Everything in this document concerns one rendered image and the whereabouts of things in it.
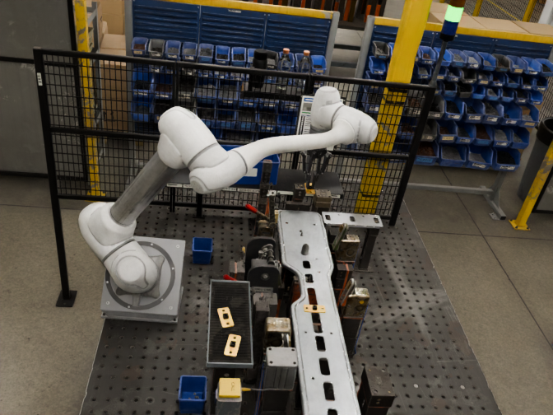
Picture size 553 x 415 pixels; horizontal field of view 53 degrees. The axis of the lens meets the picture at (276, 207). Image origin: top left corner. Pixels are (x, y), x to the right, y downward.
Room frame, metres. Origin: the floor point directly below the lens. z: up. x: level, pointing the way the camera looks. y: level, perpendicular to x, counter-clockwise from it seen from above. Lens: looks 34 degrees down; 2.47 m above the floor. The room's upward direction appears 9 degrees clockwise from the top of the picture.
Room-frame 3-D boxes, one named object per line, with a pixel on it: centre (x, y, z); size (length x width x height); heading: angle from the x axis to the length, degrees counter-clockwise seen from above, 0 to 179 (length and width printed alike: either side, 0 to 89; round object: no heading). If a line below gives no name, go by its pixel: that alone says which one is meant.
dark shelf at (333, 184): (2.41, 0.13, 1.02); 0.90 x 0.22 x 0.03; 99
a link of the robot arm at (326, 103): (2.01, -0.14, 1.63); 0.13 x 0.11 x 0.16; 52
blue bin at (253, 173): (2.41, 0.18, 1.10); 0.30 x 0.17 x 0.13; 104
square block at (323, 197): (2.31, -0.22, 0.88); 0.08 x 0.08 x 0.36; 9
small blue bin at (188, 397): (1.28, 0.20, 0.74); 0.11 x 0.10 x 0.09; 9
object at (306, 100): (2.58, -0.14, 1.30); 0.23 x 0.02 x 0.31; 99
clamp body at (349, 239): (1.99, -0.34, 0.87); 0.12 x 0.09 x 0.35; 99
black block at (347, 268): (1.85, -0.33, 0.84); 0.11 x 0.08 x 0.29; 99
